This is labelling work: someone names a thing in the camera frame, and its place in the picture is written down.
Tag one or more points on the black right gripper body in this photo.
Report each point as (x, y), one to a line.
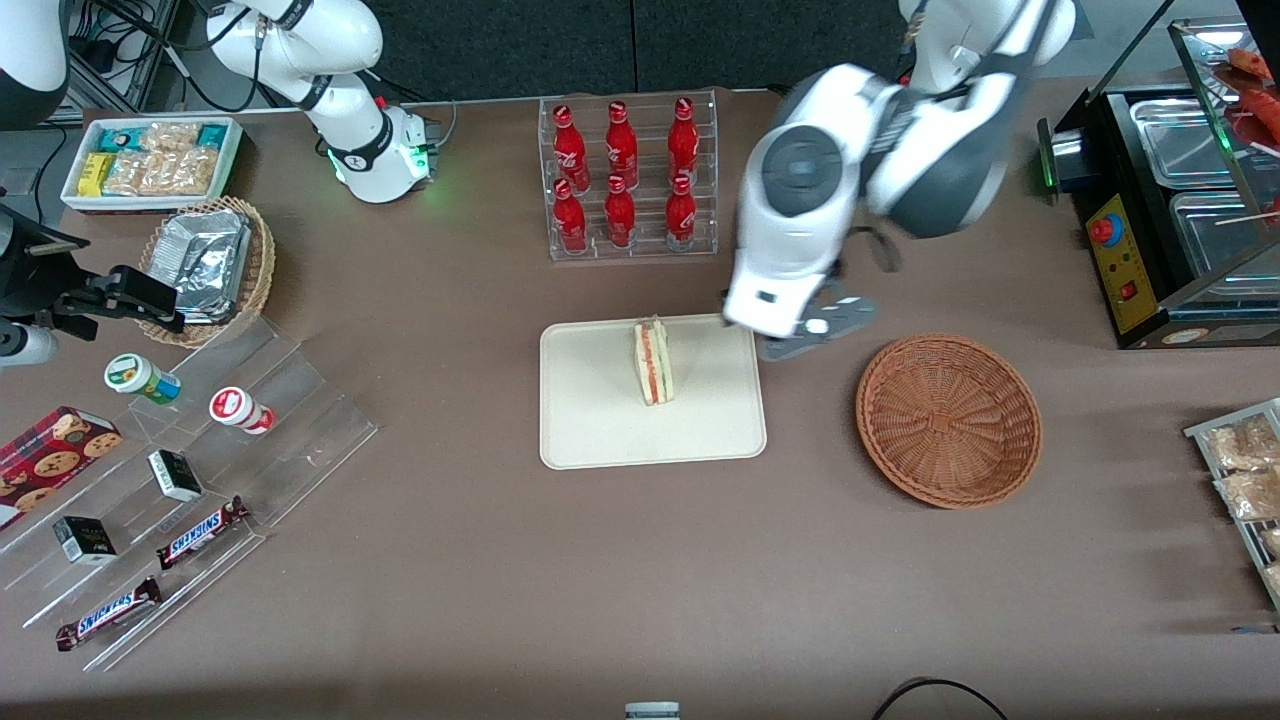
(22, 289)

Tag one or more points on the triangular sandwich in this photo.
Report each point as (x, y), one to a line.
(654, 365)

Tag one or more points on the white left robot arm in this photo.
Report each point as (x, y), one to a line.
(800, 170)

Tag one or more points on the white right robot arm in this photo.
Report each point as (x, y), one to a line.
(360, 150)

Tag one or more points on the light wicker basket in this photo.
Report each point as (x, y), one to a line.
(262, 270)

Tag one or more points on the beige plastic tray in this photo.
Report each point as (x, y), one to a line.
(590, 400)

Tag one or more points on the round brown wicker basket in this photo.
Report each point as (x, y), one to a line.
(945, 420)

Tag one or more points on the silver foil packet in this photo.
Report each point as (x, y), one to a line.
(205, 314)
(200, 255)

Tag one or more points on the green lidded yogurt cup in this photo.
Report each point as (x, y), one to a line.
(135, 375)

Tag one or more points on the white rectangular snack bin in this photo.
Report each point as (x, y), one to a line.
(70, 195)

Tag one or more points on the red cola bottle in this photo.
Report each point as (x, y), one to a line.
(570, 150)
(570, 220)
(683, 140)
(620, 215)
(680, 215)
(621, 145)

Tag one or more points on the clear bag of crackers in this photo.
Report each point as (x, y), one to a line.
(185, 172)
(130, 173)
(170, 136)

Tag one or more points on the clear acrylic bottle rack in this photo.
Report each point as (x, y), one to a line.
(645, 215)

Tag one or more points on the yellow snack packet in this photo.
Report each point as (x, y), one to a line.
(94, 174)

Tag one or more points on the red cookie box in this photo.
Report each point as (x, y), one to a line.
(50, 460)

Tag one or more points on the red lidded yogurt cup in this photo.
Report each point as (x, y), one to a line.
(235, 407)

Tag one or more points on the teal snack packet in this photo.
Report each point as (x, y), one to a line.
(212, 135)
(120, 139)

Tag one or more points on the small black box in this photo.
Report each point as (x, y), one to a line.
(85, 540)
(175, 475)

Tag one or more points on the clear acrylic stepped display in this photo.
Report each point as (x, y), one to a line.
(300, 430)

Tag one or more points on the Snickers chocolate bar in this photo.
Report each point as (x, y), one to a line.
(105, 613)
(200, 533)

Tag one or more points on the black backdrop panel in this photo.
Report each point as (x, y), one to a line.
(760, 40)
(500, 45)

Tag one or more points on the black glass food warmer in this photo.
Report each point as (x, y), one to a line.
(1125, 260)

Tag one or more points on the small grey device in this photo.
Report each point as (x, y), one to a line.
(652, 711)

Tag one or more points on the steel warmer pan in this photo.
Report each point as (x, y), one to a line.
(1185, 140)
(1215, 245)

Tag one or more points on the thin wooden skewer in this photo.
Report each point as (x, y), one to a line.
(1250, 216)

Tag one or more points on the clear bag of pastries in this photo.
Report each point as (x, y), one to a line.
(1250, 495)
(1240, 445)
(1273, 578)
(1271, 542)

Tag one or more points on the red sausage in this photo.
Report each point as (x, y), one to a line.
(1262, 105)
(1255, 62)

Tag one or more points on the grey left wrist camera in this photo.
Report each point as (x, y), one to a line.
(840, 312)

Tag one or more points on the aluminium profile frame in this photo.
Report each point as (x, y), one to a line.
(130, 60)

